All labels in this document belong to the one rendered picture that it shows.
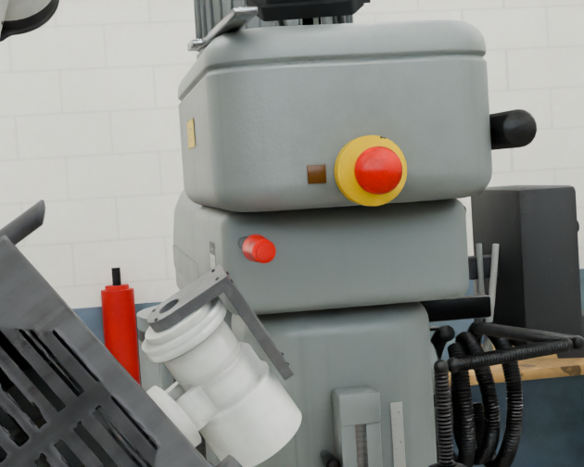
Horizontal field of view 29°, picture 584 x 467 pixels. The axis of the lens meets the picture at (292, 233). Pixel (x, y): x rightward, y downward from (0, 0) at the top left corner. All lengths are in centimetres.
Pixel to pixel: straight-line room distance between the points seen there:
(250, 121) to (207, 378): 28
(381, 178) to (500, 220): 62
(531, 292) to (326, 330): 43
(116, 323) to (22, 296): 467
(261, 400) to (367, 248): 34
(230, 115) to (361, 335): 27
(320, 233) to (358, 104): 15
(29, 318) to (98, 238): 479
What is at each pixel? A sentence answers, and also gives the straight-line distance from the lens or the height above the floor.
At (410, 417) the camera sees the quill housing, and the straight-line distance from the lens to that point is 116.
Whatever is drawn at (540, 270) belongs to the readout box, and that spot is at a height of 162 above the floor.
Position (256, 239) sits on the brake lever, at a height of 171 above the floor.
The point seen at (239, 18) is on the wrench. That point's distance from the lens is 95.
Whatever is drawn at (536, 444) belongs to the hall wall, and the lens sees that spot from 591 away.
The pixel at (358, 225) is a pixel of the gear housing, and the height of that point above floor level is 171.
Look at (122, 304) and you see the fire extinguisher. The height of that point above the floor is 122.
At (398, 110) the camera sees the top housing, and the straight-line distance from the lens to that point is 100.
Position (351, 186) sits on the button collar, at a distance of 97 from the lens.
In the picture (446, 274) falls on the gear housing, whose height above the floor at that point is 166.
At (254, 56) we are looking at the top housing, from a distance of 98.
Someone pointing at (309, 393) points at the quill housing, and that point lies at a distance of 113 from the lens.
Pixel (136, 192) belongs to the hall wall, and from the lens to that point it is 539.
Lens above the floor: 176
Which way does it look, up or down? 3 degrees down
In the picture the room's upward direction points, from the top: 4 degrees counter-clockwise
